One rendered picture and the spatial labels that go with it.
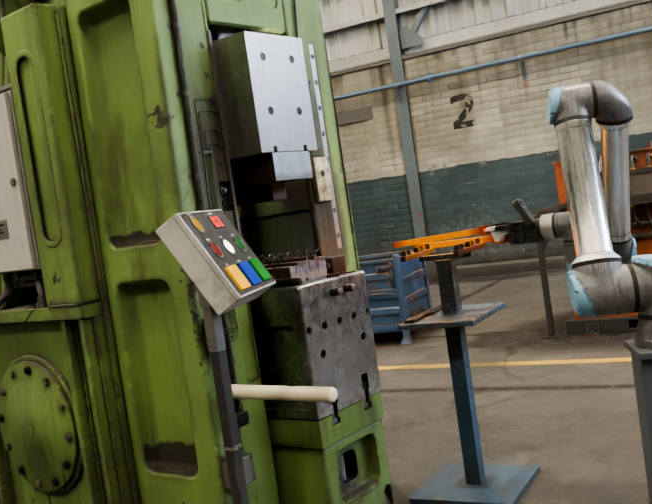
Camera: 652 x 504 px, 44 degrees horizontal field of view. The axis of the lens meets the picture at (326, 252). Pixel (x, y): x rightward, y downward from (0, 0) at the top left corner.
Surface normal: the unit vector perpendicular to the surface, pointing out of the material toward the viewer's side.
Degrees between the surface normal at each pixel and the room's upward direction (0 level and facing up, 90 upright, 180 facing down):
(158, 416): 90
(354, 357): 90
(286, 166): 90
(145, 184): 89
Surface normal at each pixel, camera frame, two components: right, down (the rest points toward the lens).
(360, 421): 0.79, -0.08
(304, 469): -0.60, 0.12
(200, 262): -0.21, 0.08
